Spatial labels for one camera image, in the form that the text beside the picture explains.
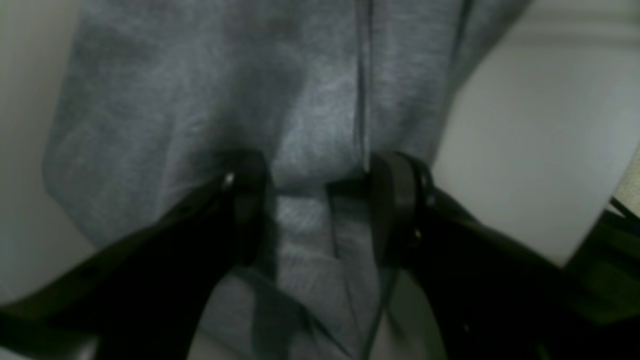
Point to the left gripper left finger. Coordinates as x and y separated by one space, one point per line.
142 297

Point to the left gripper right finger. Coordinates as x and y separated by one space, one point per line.
492 297

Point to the grey T-shirt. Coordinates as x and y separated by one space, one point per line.
156 90

